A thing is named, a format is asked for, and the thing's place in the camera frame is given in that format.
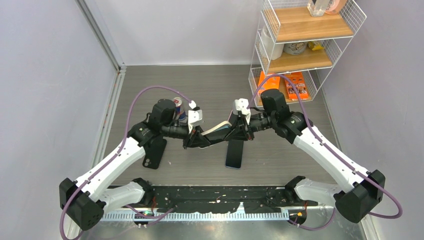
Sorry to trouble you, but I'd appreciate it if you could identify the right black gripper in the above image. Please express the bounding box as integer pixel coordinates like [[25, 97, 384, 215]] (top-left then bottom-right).
[[224, 112, 276, 142]]

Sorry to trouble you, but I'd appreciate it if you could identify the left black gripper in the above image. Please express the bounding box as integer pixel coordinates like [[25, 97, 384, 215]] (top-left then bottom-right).
[[162, 121, 211, 150]]

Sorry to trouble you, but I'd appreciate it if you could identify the blue phone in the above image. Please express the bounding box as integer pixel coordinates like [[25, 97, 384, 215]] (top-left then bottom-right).
[[225, 140, 244, 169]]

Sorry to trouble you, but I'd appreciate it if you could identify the black phone case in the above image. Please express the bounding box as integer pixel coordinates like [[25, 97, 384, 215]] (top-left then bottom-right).
[[142, 136, 167, 170]]

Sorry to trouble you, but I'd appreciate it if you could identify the teal phone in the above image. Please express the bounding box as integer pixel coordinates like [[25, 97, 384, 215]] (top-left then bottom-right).
[[205, 124, 231, 145]]

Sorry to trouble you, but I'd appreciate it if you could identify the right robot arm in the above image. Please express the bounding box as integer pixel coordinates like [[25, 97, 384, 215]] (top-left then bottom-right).
[[230, 89, 386, 223]]

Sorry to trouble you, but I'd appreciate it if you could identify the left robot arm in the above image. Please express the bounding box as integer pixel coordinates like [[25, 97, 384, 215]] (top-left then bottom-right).
[[59, 99, 203, 232]]

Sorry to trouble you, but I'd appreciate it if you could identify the Red Bull can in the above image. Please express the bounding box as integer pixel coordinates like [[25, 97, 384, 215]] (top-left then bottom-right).
[[173, 97, 187, 121]]

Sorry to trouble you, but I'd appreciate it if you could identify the orange snack box left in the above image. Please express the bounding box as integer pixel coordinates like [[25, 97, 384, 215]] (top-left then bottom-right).
[[257, 71, 281, 96]]

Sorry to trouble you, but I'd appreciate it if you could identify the orange snack box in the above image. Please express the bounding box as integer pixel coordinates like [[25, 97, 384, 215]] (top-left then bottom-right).
[[257, 71, 281, 96], [285, 72, 310, 101]]

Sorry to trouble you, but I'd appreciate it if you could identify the orange snack box right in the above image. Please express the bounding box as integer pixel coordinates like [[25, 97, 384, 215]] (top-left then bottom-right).
[[285, 72, 310, 101]]

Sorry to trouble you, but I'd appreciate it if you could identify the white bottle on shelf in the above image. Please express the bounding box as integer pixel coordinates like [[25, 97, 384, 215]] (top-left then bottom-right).
[[260, 26, 284, 61]]

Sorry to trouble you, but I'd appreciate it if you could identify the round tin on shelf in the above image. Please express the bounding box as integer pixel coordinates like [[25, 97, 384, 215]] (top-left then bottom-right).
[[283, 42, 308, 56]]

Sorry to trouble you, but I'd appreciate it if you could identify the yellow packet on shelf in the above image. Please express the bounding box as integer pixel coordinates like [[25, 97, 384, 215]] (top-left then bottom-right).
[[307, 40, 325, 51]]

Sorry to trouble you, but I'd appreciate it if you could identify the clear glass jar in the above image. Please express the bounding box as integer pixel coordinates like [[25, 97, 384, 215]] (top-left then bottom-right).
[[307, 0, 330, 17]]

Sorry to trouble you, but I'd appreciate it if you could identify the pink tape roll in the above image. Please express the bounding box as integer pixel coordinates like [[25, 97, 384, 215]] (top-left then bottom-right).
[[325, 0, 348, 15]]

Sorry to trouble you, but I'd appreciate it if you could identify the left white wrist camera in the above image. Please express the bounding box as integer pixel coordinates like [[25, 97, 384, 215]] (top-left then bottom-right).
[[186, 100, 204, 133]]

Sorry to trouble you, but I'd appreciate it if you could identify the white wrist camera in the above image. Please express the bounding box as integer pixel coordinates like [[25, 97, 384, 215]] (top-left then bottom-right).
[[232, 98, 252, 125], [186, 100, 204, 133]]

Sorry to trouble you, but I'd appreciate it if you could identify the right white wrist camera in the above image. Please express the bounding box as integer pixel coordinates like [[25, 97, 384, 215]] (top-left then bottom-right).
[[232, 98, 252, 125]]

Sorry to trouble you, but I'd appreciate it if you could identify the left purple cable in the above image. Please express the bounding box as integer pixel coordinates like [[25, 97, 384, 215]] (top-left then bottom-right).
[[58, 85, 196, 240]]

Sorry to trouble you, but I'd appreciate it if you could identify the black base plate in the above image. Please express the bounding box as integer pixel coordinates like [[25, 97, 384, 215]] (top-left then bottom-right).
[[130, 185, 305, 214]]

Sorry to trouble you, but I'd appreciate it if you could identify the white wire shelf rack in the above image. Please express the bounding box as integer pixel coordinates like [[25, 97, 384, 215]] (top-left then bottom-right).
[[248, 0, 367, 108]]

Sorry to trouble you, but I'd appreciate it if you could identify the aluminium frame rail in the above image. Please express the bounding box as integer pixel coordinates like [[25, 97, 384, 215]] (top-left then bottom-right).
[[76, 0, 127, 167]]

